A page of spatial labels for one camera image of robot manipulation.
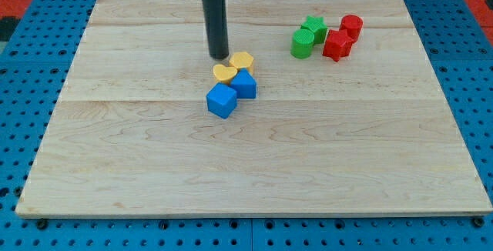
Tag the red star block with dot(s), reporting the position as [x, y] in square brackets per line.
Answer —
[338, 44]

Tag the red cylinder block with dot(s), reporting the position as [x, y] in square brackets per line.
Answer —
[352, 24]

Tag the yellow heart block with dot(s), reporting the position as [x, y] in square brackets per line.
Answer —
[224, 74]

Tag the yellow hexagon block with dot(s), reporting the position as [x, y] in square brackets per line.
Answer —
[242, 60]

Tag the green star block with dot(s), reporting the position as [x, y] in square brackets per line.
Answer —
[317, 26]

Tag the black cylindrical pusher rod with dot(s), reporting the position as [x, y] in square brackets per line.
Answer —
[216, 28]

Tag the wooden board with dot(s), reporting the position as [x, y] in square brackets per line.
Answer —
[131, 137]

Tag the green cylinder block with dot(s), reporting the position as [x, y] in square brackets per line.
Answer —
[302, 44]

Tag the blue cube block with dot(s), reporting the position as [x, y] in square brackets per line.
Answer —
[221, 100]

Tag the blue triangle block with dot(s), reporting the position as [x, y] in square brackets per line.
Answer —
[245, 85]

